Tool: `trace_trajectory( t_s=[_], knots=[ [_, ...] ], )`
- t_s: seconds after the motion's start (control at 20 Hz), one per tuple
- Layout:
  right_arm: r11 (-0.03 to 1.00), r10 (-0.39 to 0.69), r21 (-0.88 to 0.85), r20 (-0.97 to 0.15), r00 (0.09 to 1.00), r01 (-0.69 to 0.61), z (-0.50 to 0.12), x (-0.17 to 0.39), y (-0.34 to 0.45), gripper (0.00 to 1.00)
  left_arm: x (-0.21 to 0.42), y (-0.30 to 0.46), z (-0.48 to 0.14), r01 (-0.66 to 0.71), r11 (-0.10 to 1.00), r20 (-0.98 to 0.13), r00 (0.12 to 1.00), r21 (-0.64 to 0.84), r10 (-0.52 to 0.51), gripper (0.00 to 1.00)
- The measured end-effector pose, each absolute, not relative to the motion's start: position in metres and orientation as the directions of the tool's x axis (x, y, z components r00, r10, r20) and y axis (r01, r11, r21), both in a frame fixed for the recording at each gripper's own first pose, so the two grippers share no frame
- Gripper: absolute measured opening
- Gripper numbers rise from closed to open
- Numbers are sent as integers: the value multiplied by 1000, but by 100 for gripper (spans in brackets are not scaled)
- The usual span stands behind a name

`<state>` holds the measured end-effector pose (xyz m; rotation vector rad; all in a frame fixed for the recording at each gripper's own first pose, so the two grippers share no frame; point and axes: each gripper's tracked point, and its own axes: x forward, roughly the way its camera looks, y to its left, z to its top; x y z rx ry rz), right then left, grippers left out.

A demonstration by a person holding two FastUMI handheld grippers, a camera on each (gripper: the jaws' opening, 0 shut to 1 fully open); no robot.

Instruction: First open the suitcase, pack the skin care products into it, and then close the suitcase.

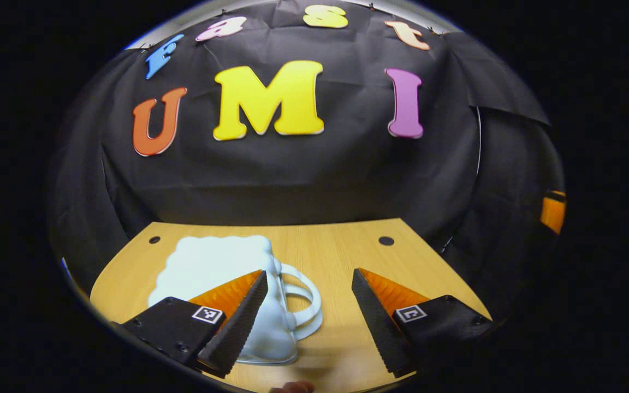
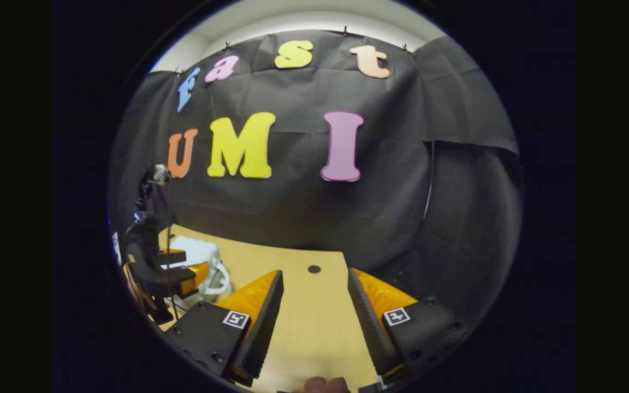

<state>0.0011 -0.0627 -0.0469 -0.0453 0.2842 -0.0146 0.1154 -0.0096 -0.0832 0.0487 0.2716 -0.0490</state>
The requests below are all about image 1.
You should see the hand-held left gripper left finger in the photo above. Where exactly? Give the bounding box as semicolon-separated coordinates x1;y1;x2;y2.
118;270;269;379

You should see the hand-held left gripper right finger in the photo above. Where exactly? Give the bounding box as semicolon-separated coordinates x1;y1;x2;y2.
351;267;494;378

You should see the pale blue suitcase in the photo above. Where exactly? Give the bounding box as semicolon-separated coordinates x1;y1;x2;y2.
148;235;323;365

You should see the black backdrop cloth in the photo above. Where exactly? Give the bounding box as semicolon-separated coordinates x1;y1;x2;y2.
47;0;566;295

